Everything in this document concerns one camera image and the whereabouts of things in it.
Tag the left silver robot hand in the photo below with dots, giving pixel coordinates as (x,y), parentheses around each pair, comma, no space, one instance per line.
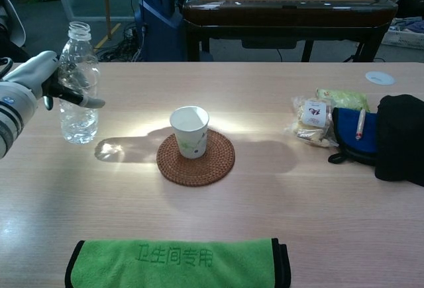
(36,73)

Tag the transparent plastic water bottle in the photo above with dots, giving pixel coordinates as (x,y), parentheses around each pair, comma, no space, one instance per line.
(79,129)

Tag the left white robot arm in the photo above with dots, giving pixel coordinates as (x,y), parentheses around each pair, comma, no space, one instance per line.
(13,112)

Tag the white paper cup green print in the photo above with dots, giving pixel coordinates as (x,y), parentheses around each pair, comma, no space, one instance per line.
(190,135)

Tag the white chair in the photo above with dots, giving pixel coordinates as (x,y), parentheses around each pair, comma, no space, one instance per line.
(16,26)

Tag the yellow wooden pole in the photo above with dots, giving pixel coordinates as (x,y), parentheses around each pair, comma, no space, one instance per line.
(107,3)

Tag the round woven rattan coaster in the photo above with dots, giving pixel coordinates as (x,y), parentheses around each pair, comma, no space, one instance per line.
(198,172)

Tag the green microfiber cloth black trim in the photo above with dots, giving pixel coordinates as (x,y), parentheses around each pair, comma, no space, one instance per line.
(165,268)

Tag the brown mahjong table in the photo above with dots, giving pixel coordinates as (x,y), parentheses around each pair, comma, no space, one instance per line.
(285,13)

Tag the clear snack bag white label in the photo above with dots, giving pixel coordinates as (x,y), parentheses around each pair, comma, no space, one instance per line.
(311,116)

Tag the green snack packet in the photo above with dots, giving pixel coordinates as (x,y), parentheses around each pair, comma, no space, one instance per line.
(348,97)

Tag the blue cloth black trim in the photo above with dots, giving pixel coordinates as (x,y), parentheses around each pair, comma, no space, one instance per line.
(344,129)

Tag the white pen red tip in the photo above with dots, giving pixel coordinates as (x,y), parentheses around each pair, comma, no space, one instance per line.
(361,122)

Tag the black tripod stand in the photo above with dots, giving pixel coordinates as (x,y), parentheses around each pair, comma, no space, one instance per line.
(364,51)

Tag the white round grommet cover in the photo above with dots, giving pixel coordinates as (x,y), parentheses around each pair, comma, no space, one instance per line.
(380,77)

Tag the white plastic crate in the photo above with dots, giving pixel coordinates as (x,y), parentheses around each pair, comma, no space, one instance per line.
(401,38)

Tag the black cap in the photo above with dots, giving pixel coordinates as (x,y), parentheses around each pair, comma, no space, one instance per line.
(401,135)

